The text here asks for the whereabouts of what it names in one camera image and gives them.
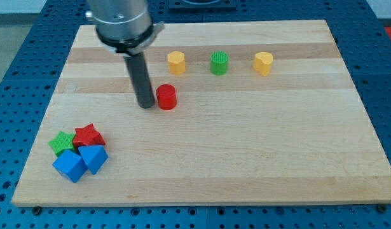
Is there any green cylinder block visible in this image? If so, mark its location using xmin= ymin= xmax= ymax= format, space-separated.
xmin=210 ymin=51 xmax=229 ymax=76

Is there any yellow heart block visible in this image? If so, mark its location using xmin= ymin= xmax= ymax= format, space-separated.
xmin=253 ymin=52 xmax=273 ymax=76

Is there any blue cube block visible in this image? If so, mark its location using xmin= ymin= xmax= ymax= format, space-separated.
xmin=52 ymin=149 xmax=88 ymax=183

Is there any green star block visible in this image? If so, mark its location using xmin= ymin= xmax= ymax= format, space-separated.
xmin=48 ymin=131 xmax=76 ymax=157

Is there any wooden board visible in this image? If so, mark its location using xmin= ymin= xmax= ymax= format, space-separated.
xmin=12 ymin=20 xmax=391 ymax=207

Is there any yellow hexagon block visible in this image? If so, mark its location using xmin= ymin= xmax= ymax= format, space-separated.
xmin=167 ymin=51 xmax=186 ymax=75

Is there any red cylinder block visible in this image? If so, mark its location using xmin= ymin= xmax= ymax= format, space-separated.
xmin=156 ymin=84 xmax=177 ymax=110

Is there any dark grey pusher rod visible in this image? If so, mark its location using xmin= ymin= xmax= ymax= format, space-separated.
xmin=123 ymin=53 xmax=155 ymax=109

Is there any blue triangle block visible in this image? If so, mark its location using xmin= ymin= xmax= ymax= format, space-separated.
xmin=78 ymin=145 xmax=108 ymax=174

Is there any red star block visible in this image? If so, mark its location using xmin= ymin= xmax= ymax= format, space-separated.
xmin=72 ymin=123 xmax=106 ymax=148

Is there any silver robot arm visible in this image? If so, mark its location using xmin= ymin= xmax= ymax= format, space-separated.
xmin=85 ymin=0 xmax=165 ymax=109

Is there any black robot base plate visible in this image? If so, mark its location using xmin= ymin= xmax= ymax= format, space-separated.
xmin=167 ymin=0 xmax=237 ymax=10

